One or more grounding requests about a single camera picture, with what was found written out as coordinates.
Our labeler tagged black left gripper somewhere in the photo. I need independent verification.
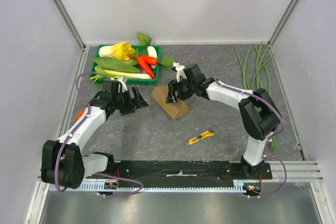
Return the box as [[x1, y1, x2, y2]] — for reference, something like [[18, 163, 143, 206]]
[[112, 86, 148, 116]]

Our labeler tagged brown cardboard express box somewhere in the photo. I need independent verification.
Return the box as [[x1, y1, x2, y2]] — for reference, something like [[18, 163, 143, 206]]
[[151, 84, 190, 120]]

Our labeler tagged yellow utility knife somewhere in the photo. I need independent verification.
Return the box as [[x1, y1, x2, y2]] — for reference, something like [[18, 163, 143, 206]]
[[185, 130, 215, 146]]

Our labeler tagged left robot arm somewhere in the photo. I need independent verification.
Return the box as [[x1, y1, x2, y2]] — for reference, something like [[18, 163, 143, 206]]
[[41, 80, 142, 191]]

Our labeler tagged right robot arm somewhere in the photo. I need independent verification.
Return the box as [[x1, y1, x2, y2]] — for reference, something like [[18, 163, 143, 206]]
[[151, 62, 284, 179]]

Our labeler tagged green leaf beside tray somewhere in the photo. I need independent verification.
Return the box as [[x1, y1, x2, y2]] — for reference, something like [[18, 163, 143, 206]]
[[158, 56, 175, 68]]

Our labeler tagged red chili pepper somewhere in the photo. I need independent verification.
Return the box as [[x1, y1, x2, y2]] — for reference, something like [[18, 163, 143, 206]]
[[128, 55, 158, 79]]

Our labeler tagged green white celery stalk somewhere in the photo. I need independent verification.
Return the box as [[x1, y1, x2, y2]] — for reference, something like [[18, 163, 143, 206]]
[[89, 66, 156, 84]]

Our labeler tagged large green leaf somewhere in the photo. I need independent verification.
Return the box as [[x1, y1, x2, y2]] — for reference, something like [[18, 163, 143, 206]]
[[93, 57, 141, 73]]

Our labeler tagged white radish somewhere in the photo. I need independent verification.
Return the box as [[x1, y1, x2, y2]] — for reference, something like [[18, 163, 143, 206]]
[[147, 46, 158, 69]]

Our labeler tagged yellow napa cabbage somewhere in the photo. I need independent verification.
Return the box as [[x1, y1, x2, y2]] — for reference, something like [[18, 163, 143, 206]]
[[98, 41, 135, 61]]

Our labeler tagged small orange pumpkin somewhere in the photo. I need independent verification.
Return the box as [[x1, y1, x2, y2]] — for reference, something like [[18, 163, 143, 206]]
[[76, 110, 85, 121]]

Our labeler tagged green leaf sprig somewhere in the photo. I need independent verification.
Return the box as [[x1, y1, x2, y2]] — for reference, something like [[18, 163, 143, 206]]
[[136, 32, 152, 46]]

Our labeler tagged green long beans bundle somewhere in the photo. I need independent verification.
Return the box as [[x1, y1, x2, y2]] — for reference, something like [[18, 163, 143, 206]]
[[233, 41, 279, 152]]

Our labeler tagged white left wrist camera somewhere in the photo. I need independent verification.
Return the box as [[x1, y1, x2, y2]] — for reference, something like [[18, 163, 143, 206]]
[[110, 76, 128, 93]]

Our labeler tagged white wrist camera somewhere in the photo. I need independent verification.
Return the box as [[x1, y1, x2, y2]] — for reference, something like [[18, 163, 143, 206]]
[[172, 62, 187, 82], [110, 76, 128, 93]]

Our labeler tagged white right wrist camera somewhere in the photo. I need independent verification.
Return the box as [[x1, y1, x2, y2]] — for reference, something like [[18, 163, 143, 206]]
[[172, 62, 187, 82]]

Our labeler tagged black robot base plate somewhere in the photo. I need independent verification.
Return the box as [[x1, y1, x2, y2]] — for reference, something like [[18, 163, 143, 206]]
[[102, 161, 272, 187]]

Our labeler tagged slotted white cable duct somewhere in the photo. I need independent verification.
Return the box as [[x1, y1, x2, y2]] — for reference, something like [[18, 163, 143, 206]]
[[48, 178, 249, 193]]

